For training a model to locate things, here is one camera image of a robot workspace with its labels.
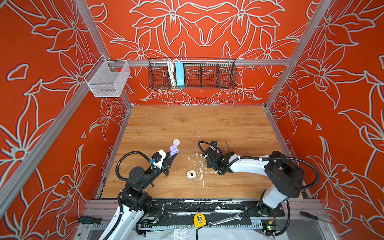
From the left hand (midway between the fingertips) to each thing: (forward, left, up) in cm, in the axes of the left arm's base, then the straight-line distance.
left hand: (173, 152), depth 69 cm
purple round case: (0, 0, +1) cm, 2 cm away
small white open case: (-2, -9, -21) cm, 23 cm away
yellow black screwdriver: (+18, -31, -22) cm, 42 cm away
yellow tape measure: (-24, -14, -20) cm, 34 cm away
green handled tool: (-27, +40, -21) cm, 53 cm away
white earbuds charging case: (+19, +3, -21) cm, 29 cm away
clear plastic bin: (+45, +48, +9) cm, 66 cm away
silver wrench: (-21, -32, -23) cm, 45 cm away
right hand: (+8, -19, -22) cm, 30 cm away
